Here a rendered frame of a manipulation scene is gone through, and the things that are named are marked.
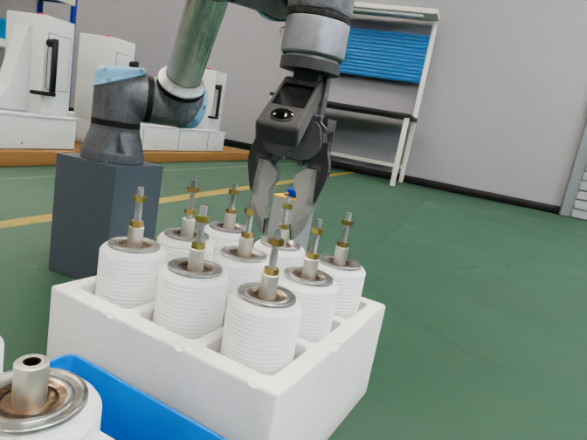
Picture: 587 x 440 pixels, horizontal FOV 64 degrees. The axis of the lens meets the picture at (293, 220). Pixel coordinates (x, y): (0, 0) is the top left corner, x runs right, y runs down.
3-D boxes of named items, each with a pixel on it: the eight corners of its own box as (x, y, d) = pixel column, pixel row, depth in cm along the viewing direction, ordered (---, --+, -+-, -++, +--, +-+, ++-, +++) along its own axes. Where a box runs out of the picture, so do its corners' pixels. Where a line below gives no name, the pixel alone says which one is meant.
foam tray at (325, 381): (42, 395, 72) (50, 285, 68) (205, 322, 106) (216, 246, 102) (252, 533, 55) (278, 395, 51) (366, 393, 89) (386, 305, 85)
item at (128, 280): (79, 347, 74) (89, 237, 70) (137, 336, 80) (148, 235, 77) (104, 378, 67) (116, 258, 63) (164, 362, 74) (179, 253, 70)
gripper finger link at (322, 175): (328, 202, 56) (333, 128, 55) (327, 204, 55) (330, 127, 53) (291, 200, 57) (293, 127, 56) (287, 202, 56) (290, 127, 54)
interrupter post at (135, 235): (122, 245, 70) (125, 223, 69) (138, 244, 72) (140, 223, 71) (129, 250, 68) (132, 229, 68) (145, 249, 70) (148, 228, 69)
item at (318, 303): (278, 409, 67) (300, 292, 63) (245, 374, 75) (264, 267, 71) (329, 396, 73) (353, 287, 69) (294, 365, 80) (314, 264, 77)
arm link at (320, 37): (345, 18, 50) (272, 9, 52) (336, 62, 51) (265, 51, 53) (354, 34, 57) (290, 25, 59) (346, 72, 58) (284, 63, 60)
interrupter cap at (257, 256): (242, 247, 80) (242, 243, 80) (276, 260, 76) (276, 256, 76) (210, 252, 74) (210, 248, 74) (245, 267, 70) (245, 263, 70)
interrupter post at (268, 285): (258, 292, 61) (261, 269, 60) (276, 296, 61) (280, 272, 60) (256, 299, 58) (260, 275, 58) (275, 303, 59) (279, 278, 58)
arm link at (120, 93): (88, 114, 119) (93, 59, 116) (143, 122, 125) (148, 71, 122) (91, 118, 109) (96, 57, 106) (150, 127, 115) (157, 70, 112)
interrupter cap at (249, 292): (240, 283, 63) (241, 278, 63) (295, 292, 63) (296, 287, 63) (232, 304, 56) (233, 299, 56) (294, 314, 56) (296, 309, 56)
